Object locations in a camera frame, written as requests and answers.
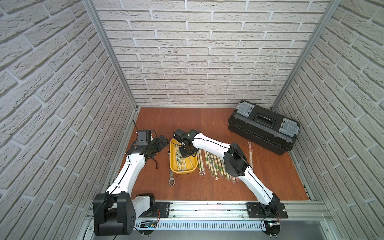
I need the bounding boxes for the white sleeve chopsticks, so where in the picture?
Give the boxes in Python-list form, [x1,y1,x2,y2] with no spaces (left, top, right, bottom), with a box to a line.
[214,155,224,178]

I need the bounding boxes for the green label wrapped chopsticks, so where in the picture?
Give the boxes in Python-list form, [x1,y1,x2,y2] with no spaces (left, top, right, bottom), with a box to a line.
[198,149,206,176]

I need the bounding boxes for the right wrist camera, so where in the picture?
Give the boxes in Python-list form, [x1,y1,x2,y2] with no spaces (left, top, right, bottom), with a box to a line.
[173,129,188,145]

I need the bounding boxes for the long plain chopsticks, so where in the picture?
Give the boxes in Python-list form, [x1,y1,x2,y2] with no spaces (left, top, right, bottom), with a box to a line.
[204,150,210,170]

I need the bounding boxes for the aluminium mounting rail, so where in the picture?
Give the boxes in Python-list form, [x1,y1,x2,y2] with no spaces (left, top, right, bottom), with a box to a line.
[83,200,334,232]

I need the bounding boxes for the black plastic toolbox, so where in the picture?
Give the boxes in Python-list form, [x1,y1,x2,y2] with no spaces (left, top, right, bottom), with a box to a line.
[228,100,300,156]

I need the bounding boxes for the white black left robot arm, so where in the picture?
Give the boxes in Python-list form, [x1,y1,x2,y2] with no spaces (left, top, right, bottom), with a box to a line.
[93,130,169,237]

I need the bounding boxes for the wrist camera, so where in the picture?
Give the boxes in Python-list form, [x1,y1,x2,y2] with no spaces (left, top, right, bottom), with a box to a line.
[136,130,152,147]
[173,129,188,145]

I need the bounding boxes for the yellow plastic storage box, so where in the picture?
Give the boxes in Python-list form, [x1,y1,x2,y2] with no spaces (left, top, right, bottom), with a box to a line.
[169,139,198,175]

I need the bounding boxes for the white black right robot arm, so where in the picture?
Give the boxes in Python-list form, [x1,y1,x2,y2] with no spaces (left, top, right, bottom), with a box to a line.
[173,129,280,218]

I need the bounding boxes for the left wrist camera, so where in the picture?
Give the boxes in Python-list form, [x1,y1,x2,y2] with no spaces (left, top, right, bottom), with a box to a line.
[136,130,152,147]

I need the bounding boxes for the panda chopsticks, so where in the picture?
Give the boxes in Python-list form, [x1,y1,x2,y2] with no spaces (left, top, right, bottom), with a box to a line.
[208,153,218,181]

